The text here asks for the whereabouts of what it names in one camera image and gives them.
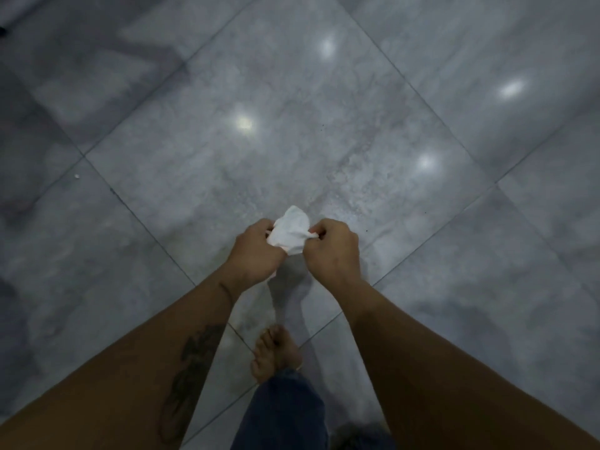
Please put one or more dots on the person's left fingers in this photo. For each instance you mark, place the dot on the person's left fingers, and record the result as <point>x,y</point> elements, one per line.
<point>267,225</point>

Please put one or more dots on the person's left hand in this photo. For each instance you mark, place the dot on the person's left hand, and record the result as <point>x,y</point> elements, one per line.
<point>255,257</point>

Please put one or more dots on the person's bare foot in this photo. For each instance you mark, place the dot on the person's bare foot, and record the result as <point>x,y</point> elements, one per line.
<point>274,353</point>

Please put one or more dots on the person's left forearm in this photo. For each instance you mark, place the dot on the person's left forearm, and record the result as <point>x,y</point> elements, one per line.
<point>126,370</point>

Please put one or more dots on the white tissue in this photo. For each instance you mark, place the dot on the white tissue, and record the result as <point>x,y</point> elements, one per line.
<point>293,229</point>

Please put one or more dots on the person's right hand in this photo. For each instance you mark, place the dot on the person's right hand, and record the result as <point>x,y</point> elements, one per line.
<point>333,258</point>

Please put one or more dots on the person's blue jeans leg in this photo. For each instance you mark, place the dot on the person's blue jeans leg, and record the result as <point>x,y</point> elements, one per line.
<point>281,412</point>

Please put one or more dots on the person's right forearm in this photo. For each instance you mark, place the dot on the person's right forearm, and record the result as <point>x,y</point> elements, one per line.
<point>450,370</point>

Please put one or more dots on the person's right fingers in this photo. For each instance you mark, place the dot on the person's right fingers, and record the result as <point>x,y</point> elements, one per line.
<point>315,228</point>

